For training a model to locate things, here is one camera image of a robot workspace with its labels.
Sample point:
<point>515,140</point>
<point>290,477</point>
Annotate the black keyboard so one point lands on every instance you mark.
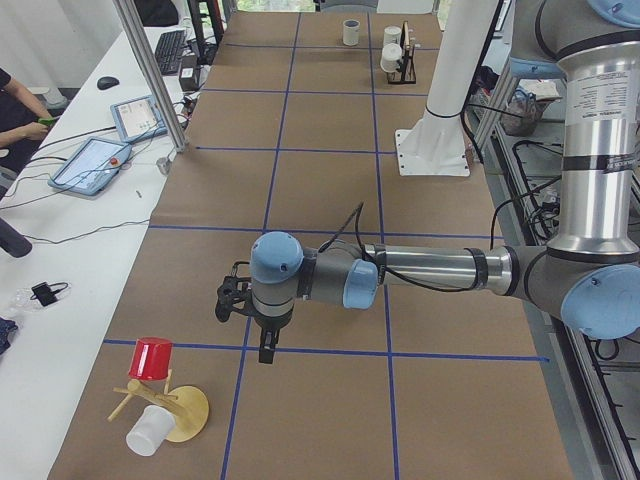
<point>169,50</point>

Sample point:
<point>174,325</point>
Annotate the black wire mug rack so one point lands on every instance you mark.
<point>406,73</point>

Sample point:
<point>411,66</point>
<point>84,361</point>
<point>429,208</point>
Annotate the far teach pendant tablet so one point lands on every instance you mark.
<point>138,119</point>

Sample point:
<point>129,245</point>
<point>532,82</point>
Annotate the wooden mug tree stand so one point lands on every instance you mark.
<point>188,405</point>

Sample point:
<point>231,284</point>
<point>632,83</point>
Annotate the person forearm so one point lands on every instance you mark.
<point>20,113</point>

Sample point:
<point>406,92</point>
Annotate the small black device with cable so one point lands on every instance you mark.
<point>46,293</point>

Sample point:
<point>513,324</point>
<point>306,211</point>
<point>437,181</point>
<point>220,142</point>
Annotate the white cup on wooden stand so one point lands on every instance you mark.
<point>150,430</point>

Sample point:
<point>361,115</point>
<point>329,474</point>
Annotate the white mug lower rack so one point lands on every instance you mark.
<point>391,58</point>

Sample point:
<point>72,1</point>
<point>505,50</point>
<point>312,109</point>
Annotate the white mug rack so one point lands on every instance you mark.
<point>391,58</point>
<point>392,34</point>

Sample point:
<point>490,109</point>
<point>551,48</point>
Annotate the aluminium frame post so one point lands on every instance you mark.
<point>145,58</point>

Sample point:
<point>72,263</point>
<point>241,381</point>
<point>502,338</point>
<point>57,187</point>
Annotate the black power adapter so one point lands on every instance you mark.
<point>189,73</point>

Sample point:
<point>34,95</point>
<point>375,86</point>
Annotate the near teach pendant tablet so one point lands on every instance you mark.
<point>91,168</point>

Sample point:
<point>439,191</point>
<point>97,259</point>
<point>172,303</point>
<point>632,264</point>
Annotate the black computer mouse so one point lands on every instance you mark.
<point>107,82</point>

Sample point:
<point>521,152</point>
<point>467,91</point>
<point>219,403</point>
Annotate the white cup dark interior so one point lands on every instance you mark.
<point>350,32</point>

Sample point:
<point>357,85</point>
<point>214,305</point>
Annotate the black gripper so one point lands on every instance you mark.
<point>270,325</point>

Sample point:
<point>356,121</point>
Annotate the teach pendant tablet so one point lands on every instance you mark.
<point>138,119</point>
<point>91,168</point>

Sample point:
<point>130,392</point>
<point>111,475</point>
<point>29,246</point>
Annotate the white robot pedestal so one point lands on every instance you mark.
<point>435,146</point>

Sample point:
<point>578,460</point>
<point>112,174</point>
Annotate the white mug upper rack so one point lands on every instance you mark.
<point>392,34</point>

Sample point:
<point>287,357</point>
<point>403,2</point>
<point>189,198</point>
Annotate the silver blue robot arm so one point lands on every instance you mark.
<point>587,275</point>

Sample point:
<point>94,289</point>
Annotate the red cup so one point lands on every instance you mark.
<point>151,359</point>

